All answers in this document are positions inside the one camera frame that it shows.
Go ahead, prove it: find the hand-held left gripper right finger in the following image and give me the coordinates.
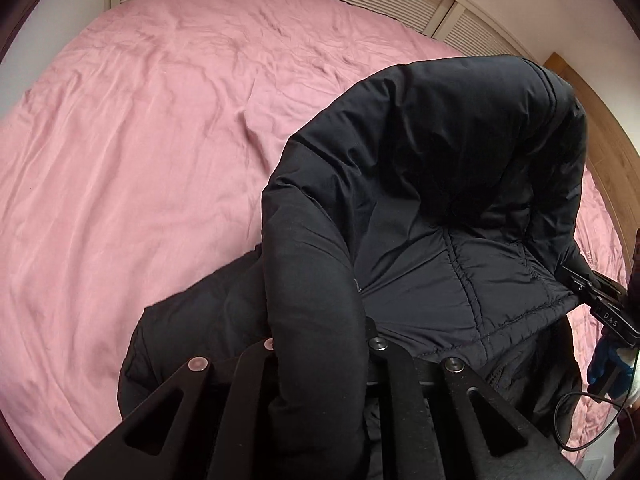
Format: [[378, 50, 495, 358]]
[[365, 317, 586, 480]]

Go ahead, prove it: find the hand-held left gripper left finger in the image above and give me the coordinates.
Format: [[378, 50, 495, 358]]
[[65, 337, 278, 480]]

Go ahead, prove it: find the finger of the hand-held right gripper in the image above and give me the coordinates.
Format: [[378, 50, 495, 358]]
[[557, 265, 601, 297]]

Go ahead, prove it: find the black puffer coat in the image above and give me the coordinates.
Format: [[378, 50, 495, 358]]
[[117, 53, 596, 480]]

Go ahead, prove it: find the person's right hand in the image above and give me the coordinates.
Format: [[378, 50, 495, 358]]
[[587, 337, 631, 401]]

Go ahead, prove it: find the wooden bed side board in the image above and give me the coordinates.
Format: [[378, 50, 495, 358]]
[[544, 51, 640, 241]]

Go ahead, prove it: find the pink bed blanket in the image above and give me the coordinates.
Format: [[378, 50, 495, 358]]
[[0, 0, 631, 461]]

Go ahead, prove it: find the black cable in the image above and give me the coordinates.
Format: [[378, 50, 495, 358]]
[[552, 390, 632, 453]]

